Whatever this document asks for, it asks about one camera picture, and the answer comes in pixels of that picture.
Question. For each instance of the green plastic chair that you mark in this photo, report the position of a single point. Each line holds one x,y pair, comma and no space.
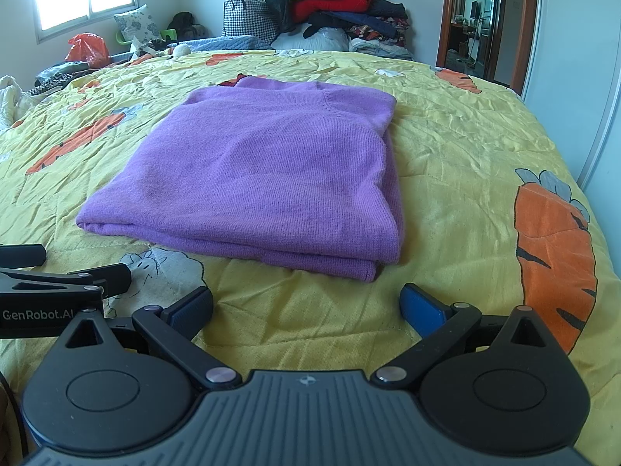
170,34

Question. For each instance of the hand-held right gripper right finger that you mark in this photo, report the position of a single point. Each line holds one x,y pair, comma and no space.
422,308

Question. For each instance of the grey floral pillow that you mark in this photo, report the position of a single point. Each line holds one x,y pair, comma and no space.
138,24

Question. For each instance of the dark striped clothes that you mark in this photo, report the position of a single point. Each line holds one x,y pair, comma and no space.
53,80

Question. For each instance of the purple sweater with red collar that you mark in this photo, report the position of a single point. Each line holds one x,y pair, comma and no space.
271,165

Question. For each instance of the yellow carrot print blanket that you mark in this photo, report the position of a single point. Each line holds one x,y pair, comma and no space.
461,155

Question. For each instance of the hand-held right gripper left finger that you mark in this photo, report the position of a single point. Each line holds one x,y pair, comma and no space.
191,308

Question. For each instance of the grey fabric bundle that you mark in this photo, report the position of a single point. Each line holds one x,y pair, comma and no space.
320,40

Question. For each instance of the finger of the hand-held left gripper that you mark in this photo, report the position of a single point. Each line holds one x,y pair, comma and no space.
109,279
24,256

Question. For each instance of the blue quilted cover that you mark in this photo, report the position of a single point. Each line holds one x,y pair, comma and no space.
228,43

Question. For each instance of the houndstooth bag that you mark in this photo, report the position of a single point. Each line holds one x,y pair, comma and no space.
247,17

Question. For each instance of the white fluffy ball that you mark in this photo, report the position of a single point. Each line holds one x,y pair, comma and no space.
182,49

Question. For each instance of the white quilted jacket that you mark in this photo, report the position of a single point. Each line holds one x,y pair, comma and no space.
12,102

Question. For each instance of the orange plastic bag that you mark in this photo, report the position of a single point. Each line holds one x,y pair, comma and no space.
87,51

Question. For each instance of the dark backpack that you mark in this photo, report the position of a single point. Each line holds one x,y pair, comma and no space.
184,22

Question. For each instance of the red folded sweater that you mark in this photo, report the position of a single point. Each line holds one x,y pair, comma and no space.
334,5

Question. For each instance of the wooden door frame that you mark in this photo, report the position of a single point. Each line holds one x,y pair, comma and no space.
529,24

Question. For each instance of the white wardrobe door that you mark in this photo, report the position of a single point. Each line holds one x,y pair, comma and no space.
577,58

